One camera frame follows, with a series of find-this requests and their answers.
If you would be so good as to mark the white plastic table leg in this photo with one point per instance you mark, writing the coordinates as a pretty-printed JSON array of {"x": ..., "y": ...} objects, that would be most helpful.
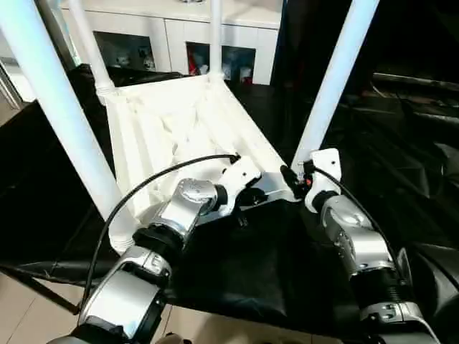
[
  {"x": 64, "y": 122},
  {"x": 330, "y": 86},
  {"x": 90, "y": 50},
  {"x": 215, "y": 36}
]

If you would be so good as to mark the white plastic table top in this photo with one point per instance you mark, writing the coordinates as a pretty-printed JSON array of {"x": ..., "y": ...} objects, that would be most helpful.
[{"x": 179, "y": 122}]

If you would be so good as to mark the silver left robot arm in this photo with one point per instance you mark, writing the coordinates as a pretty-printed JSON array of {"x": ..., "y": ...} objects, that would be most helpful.
[{"x": 186, "y": 204}]

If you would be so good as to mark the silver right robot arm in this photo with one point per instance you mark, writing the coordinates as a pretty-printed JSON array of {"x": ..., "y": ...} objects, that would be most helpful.
[{"x": 355, "y": 236}]

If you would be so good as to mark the black mat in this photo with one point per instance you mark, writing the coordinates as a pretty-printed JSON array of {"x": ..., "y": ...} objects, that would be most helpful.
[{"x": 265, "y": 272}]

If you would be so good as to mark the grey left robot foot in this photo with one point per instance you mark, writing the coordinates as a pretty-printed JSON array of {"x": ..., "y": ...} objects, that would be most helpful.
[{"x": 169, "y": 339}]

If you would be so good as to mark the black metal bar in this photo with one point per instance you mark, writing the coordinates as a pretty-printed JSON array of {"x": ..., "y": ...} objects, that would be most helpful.
[{"x": 419, "y": 79}]

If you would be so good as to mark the white cabinet with glass doors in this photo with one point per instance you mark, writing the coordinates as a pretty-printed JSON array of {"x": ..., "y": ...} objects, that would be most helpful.
[{"x": 172, "y": 43}]

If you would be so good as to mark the black metal stand leg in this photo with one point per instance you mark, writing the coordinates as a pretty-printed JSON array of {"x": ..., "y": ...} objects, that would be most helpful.
[{"x": 43, "y": 290}]

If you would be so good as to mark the grey curtain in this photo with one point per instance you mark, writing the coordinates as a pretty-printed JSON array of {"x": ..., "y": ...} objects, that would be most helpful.
[{"x": 59, "y": 29}]

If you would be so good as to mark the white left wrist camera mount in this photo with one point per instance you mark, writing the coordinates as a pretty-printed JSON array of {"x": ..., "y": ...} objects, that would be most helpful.
[{"x": 240, "y": 175}]

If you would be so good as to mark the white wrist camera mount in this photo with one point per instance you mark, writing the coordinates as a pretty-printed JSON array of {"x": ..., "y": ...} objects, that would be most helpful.
[
  {"x": 240, "y": 175},
  {"x": 326, "y": 163}
]

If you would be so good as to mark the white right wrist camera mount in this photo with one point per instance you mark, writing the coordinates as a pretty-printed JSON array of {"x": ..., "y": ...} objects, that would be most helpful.
[{"x": 326, "y": 163}]

